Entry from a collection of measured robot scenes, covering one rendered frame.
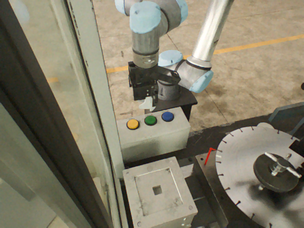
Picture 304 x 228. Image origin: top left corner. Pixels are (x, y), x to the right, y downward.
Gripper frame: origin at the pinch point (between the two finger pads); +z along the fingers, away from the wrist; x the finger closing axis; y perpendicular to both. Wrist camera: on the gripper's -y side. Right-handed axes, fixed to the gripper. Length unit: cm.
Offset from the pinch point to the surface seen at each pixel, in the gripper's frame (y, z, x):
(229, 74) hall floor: -125, 97, -111
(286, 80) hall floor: -178, 97, -85
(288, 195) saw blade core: -26.4, 2.2, 38.9
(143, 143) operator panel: 5.4, 11.0, 6.8
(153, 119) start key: -0.2, 6.5, 0.4
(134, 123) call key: 7.1, 6.5, 0.2
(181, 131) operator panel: -9.7, 9.6, 6.8
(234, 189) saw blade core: -13.4, 2.3, 33.8
